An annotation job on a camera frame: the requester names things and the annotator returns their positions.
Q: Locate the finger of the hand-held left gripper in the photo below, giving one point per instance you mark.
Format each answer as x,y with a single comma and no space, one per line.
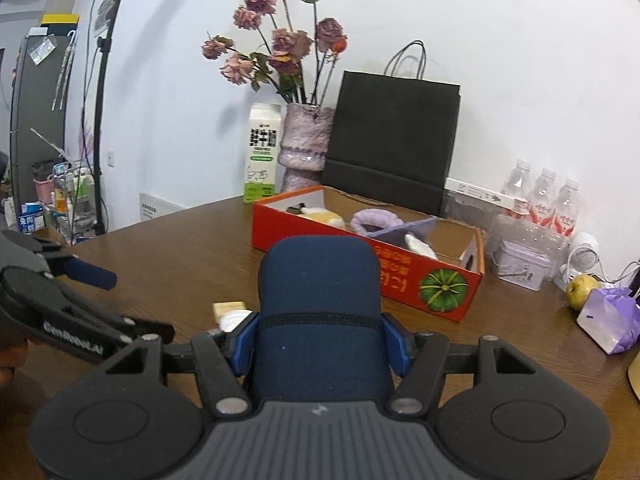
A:
140,330
92,275

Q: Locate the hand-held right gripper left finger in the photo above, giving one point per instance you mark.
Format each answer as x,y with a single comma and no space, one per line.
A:
242,345

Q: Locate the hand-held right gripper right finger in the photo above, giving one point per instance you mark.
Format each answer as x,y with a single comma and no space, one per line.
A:
400,347

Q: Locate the orange cardboard box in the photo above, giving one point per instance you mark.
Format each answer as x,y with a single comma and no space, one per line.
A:
400,285

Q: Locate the blue fabric cylinder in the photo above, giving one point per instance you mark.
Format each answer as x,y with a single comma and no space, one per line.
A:
320,300

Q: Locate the person's left hand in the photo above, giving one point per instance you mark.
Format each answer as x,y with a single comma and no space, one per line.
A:
11,360

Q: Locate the white round lid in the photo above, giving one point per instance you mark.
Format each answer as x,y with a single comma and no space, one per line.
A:
237,321

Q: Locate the small beige box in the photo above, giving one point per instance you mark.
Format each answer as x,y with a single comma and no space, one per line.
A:
227,308

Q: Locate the blue white package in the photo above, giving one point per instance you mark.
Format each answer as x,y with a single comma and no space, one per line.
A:
30,220

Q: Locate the cluttered storage rack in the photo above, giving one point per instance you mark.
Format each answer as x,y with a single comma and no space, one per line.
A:
70,195

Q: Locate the white canvas board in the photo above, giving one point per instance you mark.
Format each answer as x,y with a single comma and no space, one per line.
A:
160,206

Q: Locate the small white soft object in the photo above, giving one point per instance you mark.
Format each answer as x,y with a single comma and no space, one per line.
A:
420,246

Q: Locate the lavender paper card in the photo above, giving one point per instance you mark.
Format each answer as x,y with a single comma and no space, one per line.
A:
395,237

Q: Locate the purple fluffy scrunchie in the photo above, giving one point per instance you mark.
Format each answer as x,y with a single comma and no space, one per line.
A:
372,216

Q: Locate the lavender tin box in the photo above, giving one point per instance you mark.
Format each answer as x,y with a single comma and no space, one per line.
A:
520,267

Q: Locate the small black object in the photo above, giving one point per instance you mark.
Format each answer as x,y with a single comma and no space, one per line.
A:
296,207

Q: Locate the yellow white plush toy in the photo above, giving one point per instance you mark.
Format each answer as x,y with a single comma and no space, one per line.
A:
325,216

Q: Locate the black tripod stand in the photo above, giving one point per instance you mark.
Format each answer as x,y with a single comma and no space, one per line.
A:
102,110

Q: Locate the white flat printed box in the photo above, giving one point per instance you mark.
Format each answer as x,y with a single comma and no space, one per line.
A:
475,191

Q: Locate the grey refrigerator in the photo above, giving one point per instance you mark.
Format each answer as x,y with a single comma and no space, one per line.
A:
35,110

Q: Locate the clear plastic container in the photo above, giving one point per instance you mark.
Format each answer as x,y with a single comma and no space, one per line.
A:
530,227

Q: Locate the yellow green apple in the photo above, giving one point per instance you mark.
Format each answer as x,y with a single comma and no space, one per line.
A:
582,292

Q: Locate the white green milk carton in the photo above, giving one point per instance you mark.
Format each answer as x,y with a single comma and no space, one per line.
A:
262,150

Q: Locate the clear water bottle pink label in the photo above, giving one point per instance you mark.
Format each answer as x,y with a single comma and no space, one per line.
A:
565,212
517,185
542,200

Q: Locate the small white fan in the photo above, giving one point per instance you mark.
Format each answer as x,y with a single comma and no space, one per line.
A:
582,255

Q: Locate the mottled purple ceramic vase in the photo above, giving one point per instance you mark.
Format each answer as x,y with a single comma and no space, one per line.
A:
305,145

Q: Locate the black paper bag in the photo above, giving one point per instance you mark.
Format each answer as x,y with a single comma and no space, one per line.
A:
395,135

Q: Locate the dried rose bouquet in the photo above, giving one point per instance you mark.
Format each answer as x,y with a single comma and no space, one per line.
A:
290,42

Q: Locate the white wall outlet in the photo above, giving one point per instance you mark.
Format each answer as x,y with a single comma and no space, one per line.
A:
111,159

